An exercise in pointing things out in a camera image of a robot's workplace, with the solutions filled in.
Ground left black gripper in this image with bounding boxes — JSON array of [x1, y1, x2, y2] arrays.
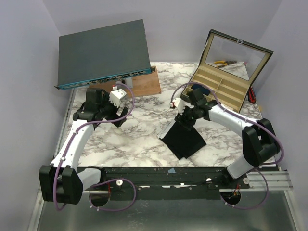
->
[[99, 92, 128, 127]]

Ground black underwear white waistband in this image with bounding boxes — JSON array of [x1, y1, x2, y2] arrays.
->
[[157, 120, 206, 160]]

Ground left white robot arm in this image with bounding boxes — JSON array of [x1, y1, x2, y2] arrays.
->
[[38, 86, 131, 205]]

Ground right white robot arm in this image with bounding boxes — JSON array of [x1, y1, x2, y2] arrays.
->
[[170, 89, 282, 189]]

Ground wooden board stand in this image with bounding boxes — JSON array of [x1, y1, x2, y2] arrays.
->
[[89, 66, 162, 97]]

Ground rolled navy blue cloth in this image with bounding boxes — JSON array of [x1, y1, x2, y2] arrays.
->
[[191, 84, 210, 96]]

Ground black compartment box with lid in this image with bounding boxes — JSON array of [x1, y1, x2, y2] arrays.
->
[[180, 29, 273, 112]]

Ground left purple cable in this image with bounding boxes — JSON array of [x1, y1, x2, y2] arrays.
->
[[53, 83, 137, 212]]

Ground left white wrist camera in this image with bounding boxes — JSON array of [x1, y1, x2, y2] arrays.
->
[[109, 89, 127, 108]]

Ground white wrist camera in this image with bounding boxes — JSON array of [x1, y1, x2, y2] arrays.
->
[[109, 89, 127, 108], [170, 98, 185, 115]]

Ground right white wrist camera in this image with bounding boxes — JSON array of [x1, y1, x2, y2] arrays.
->
[[170, 98, 185, 115]]

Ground grey network switch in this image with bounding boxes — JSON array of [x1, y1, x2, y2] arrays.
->
[[55, 19, 153, 90]]

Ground yellow handled pliers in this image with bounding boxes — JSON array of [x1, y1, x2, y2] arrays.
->
[[213, 61, 237, 68]]

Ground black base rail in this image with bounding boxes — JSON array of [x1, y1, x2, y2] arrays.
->
[[89, 167, 249, 204]]

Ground aluminium frame extrusion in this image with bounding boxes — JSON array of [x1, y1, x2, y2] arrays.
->
[[28, 166, 300, 231]]

